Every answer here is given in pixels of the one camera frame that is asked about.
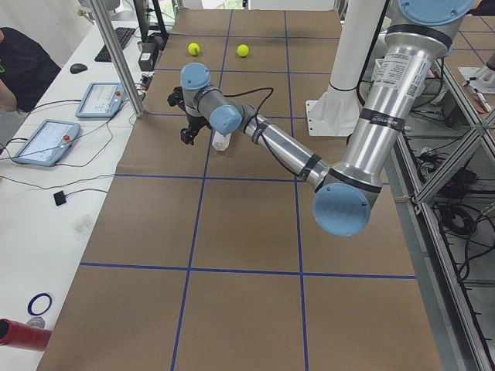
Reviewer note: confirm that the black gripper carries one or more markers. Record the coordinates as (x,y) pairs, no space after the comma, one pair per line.
(194,122)

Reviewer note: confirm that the white tennis ball can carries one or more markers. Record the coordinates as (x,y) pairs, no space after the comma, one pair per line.
(220,142)

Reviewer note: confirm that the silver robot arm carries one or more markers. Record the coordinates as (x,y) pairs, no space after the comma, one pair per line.
(420,33)

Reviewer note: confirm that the tennis ball near desk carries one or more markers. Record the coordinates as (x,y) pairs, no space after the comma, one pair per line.
(194,49)

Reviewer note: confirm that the tennis ball far from desk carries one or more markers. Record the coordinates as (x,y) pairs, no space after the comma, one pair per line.
(243,50)

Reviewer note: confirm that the far blue teach pendant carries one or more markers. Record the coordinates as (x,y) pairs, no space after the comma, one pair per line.
(102,100)

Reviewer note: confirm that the blue teach pendant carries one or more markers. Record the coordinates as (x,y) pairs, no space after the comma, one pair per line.
(102,100)
(48,144)

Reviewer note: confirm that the black box with label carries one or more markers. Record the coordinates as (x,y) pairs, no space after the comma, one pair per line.
(148,57)

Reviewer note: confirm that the black computer monitor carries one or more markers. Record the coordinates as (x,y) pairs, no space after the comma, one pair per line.
(143,11)

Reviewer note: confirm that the brown paper table cover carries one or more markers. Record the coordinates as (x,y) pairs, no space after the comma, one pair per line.
(201,260)

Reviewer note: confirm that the black computer mouse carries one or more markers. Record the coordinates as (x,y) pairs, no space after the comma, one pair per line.
(78,68)

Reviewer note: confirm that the near blue teach pendant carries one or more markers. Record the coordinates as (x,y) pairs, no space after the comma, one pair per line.
(48,144)

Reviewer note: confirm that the small black square device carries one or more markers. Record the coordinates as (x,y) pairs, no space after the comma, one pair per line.
(59,198)

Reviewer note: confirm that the person in black shirt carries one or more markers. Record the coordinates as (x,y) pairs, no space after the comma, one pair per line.
(27,71)

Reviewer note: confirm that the red cylinder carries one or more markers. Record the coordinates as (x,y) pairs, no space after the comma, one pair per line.
(22,336)

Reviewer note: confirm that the aluminium frame post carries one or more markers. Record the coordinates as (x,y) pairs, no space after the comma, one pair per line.
(117,56)

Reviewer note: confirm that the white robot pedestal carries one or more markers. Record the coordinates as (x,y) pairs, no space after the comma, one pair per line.
(336,112)

